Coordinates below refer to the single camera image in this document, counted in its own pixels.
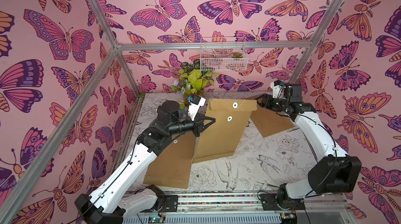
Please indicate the white wire basket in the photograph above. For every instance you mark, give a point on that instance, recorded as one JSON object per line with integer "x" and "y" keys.
{"x": 218, "y": 55}

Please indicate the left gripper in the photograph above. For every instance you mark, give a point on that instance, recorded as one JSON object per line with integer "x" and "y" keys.
{"x": 199, "y": 127}

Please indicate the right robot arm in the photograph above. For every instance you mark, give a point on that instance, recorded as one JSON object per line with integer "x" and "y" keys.
{"x": 335, "y": 171}

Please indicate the aluminium frame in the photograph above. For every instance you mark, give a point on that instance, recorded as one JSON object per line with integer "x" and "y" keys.
{"x": 55, "y": 56}

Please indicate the glass vase with plants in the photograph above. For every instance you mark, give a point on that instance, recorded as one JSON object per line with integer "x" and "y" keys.
{"x": 193, "y": 80}

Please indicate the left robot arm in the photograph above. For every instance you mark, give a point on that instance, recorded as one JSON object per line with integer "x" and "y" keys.
{"x": 108, "y": 203}

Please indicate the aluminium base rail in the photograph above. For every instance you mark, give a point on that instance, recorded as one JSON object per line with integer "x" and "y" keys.
{"x": 246, "y": 208}

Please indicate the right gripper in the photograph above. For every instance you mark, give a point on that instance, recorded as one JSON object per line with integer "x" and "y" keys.
{"x": 266, "y": 101}

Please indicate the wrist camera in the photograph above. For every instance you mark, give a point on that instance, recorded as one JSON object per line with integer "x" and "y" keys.
{"x": 277, "y": 88}
{"x": 195, "y": 102}

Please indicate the kraft file bag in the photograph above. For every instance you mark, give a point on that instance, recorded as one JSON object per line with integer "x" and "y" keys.
{"x": 221, "y": 139}
{"x": 269, "y": 123}
{"x": 172, "y": 167}

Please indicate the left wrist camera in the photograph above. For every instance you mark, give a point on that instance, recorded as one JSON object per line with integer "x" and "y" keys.
{"x": 195, "y": 102}

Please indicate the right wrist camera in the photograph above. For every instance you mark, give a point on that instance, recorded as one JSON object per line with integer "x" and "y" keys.
{"x": 277, "y": 88}

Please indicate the green item in basket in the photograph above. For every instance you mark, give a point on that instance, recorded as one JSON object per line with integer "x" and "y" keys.
{"x": 237, "y": 55}

